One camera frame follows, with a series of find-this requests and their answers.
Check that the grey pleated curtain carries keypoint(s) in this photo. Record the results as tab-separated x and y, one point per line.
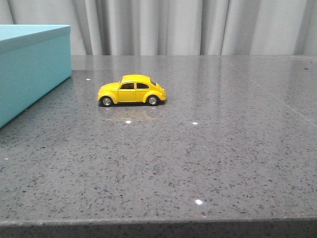
176	27

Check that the light blue cardboard box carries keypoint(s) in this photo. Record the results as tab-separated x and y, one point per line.
34	59

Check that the yellow toy beetle car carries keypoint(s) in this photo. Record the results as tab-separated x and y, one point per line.
132	88

